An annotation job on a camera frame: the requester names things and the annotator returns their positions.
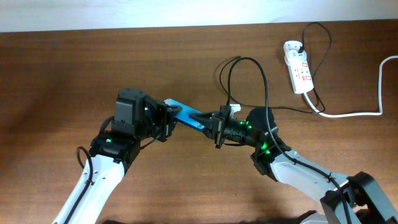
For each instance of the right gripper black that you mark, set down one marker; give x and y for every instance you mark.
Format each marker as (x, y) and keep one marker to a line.
(216, 125)

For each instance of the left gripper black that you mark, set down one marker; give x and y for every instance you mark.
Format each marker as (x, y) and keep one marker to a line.
(166, 112)

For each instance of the blue Galaxy smartphone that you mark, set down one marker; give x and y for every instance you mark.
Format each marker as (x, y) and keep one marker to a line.
(184, 115)

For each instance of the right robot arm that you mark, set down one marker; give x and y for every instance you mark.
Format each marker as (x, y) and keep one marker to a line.
(344, 199)

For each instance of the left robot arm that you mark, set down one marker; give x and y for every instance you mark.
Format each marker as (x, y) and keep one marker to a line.
(137, 117)

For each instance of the white charger plug adapter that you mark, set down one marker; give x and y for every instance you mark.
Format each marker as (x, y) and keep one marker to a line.
(294, 56)

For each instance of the white power strip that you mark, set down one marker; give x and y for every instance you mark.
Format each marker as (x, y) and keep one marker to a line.
(299, 73)

